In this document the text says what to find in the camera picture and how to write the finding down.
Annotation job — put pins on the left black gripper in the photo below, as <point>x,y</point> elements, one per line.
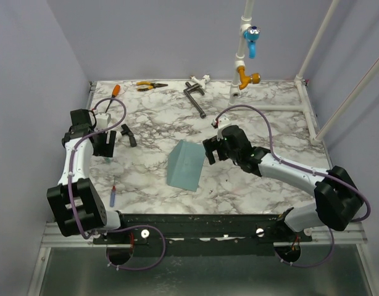
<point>106,149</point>

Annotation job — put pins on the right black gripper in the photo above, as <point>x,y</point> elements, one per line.
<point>211,145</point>

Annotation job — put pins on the teal paper envelope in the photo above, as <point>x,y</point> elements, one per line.
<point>184,165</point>

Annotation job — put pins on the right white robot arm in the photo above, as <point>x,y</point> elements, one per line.
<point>336,202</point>

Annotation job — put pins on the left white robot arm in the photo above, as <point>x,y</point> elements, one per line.
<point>75,195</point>

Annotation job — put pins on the white PVC coupling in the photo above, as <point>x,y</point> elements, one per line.
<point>118,137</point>

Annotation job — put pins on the black T-shaped tool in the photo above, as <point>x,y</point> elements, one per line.
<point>126,131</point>

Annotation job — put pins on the white pipe fitting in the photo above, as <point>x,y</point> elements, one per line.
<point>202,82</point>

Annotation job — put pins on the orange tap valve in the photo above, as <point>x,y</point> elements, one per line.
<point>245,80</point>

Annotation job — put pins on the blue tap valve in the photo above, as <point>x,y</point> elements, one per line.
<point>251,35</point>

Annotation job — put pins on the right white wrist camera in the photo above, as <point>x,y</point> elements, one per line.
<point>220,124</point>

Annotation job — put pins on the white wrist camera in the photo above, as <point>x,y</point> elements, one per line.
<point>220,124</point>
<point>103,119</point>

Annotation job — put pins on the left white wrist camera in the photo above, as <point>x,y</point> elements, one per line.
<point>103,119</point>

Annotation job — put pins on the white PVC pipe frame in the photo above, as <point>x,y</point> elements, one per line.
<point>316,137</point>

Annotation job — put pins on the orange handled screwdriver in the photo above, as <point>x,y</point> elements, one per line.
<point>114,94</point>

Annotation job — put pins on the dark metal crank handle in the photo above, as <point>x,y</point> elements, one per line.
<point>193,88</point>

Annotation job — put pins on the yellow handled pliers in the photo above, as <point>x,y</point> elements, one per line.
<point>143,86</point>

